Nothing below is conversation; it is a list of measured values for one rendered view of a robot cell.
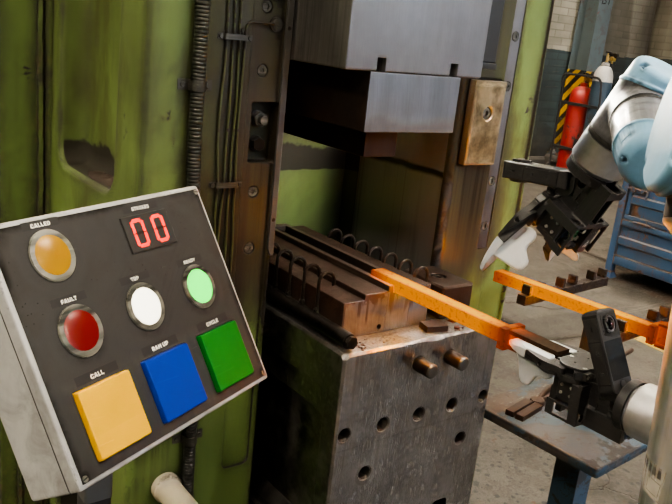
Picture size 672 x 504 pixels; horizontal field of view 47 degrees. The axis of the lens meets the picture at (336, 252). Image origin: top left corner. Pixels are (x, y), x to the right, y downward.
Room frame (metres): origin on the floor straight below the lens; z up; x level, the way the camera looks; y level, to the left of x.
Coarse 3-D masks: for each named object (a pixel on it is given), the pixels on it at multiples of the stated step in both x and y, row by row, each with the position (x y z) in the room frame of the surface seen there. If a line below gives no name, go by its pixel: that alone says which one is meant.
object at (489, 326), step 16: (384, 272) 1.34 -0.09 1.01; (400, 288) 1.29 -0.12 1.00; (416, 288) 1.27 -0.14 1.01; (432, 304) 1.22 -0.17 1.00; (448, 304) 1.20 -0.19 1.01; (464, 304) 1.21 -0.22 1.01; (464, 320) 1.16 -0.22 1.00; (480, 320) 1.14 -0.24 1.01; (496, 320) 1.14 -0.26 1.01; (496, 336) 1.11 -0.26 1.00; (512, 336) 1.10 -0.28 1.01; (528, 336) 1.07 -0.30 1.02; (560, 352) 1.03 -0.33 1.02
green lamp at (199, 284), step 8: (192, 272) 0.93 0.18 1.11; (200, 272) 0.94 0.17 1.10; (192, 280) 0.92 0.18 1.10; (200, 280) 0.94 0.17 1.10; (208, 280) 0.95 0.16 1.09; (192, 288) 0.92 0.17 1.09; (200, 288) 0.93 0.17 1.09; (208, 288) 0.94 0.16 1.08; (200, 296) 0.92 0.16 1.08; (208, 296) 0.94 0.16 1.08
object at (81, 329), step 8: (72, 312) 0.76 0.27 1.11; (80, 312) 0.76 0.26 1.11; (72, 320) 0.75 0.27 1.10; (80, 320) 0.76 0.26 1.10; (88, 320) 0.77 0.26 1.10; (64, 328) 0.74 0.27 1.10; (72, 328) 0.74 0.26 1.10; (80, 328) 0.75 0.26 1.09; (88, 328) 0.76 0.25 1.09; (96, 328) 0.77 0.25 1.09; (72, 336) 0.74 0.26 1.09; (80, 336) 0.75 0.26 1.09; (88, 336) 0.76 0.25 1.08; (96, 336) 0.76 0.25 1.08; (72, 344) 0.74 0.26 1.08; (80, 344) 0.74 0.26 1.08; (88, 344) 0.75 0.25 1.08
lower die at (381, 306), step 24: (288, 240) 1.55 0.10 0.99; (288, 264) 1.42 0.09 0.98; (336, 264) 1.41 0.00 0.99; (384, 264) 1.45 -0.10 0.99; (312, 288) 1.31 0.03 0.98; (336, 288) 1.31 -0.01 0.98; (360, 288) 1.29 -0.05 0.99; (384, 288) 1.30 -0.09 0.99; (336, 312) 1.25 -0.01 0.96; (360, 312) 1.26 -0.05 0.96; (384, 312) 1.29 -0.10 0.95; (408, 312) 1.33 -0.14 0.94
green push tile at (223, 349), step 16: (208, 336) 0.90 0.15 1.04; (224, 336) 0.92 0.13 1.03; (240, 336) 0.94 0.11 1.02; (208, 352) 0.88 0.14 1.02; (224, 352) 0.90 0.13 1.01; (240, 352) 0.93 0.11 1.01; (208, 368) 0.88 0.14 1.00; (224, 368) 0.89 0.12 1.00; (240, 368) 0.91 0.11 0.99; (224, 384) 0.88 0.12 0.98
